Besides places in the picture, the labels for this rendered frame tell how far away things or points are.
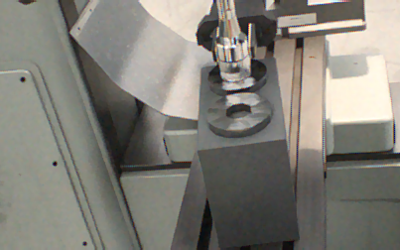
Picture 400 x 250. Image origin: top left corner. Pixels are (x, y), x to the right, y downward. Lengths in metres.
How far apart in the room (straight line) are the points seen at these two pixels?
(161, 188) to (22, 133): 0.34
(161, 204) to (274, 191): 0.69
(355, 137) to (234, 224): 0.52
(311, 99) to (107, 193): 0.54
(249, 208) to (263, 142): 0.12
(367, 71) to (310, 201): 0.57
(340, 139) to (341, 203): 0.18
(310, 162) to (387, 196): 0.42
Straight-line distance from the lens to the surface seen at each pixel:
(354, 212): 1.55
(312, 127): 1.20
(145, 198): 1.57
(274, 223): 0.96
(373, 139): 1.42
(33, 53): 1.36
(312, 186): 1.07
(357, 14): 1.48
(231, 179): 0.90
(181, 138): 1.45
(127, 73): 1.43
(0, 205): 1.63
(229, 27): 0.94
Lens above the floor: 1.65
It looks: 35 degrees down
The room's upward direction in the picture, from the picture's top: 12 degrees counter-clockwise
